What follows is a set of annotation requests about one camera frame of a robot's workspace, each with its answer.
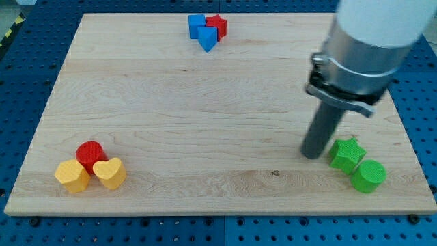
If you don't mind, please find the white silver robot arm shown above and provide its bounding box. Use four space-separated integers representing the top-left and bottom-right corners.
306 0 436 118

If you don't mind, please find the green cylinder block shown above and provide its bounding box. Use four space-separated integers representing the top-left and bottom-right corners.
350 159 386 193

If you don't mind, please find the green star block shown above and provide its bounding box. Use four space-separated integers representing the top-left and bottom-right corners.
329 137 367 175

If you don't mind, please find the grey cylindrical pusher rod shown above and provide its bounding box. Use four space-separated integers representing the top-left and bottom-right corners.
300 102 345 159

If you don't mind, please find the blue cube block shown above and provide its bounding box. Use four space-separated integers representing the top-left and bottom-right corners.
188 14 206 39

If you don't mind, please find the blue triangle block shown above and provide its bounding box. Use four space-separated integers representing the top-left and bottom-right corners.
197 27 218 53

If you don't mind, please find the yellow hexagon block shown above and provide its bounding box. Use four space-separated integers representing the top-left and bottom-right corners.
54 159 91 193

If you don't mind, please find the red star block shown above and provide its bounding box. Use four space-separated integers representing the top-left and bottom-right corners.
206 14 227 42

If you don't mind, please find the red cylinder block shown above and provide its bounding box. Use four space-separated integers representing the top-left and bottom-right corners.
76 141 109 174

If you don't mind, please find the light wooden board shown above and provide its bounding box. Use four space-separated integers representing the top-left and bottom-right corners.
5 14 436 216

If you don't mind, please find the yellow heart block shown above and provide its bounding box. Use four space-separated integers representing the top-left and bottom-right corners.
93 157 127 190

